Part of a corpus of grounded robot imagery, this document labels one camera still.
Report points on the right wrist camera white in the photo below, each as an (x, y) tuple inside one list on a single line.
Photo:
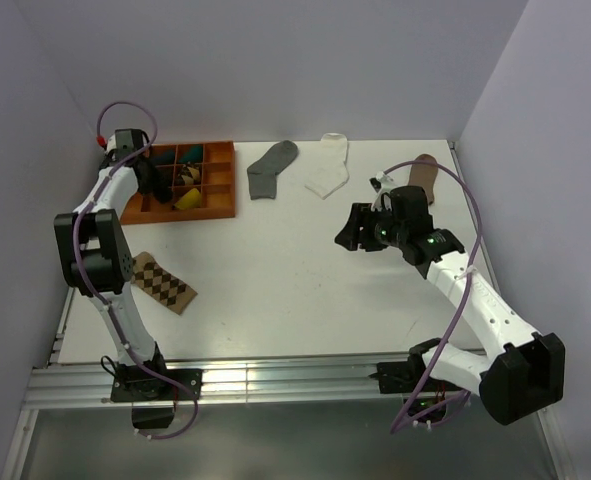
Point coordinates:
[(382, 184)]

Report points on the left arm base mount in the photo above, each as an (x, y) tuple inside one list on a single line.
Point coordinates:
[(154, 402)]

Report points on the black sock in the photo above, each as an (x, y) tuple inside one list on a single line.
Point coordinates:
[(159, 186)]

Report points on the brown argyle rolled sock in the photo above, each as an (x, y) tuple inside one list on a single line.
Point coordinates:
[(188, 175)]

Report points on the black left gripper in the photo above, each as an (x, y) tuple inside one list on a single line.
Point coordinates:
[(148, 186)]

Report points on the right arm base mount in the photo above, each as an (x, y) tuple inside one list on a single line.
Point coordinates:
[(402, 377)]

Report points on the grey sock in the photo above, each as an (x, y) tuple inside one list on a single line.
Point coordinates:
[(262, 174)]

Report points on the white sock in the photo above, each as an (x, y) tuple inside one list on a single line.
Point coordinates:
[(330, 172)]

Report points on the tan argyle sock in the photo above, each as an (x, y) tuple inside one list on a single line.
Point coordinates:
[(166, 289)]

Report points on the tan sock maroon striped cuff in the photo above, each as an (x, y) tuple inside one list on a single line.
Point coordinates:
[(423, 174)]

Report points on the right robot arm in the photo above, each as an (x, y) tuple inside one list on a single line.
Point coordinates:
[(521, 370)]

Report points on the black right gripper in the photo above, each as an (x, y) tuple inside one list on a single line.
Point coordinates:
[(350, 234)]

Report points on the orange compartment tray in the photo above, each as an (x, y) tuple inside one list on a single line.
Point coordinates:
[(218, 190)]

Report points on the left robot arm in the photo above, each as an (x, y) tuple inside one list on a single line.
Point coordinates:
[(96, 259)]

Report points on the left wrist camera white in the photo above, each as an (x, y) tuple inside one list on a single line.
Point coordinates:
[(107, 144)]

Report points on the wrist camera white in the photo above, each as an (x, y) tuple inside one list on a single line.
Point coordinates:
[(382, 184), (107, 144)]

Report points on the yellow rolled sock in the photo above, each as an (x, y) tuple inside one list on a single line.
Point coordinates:
[(188, 200)]

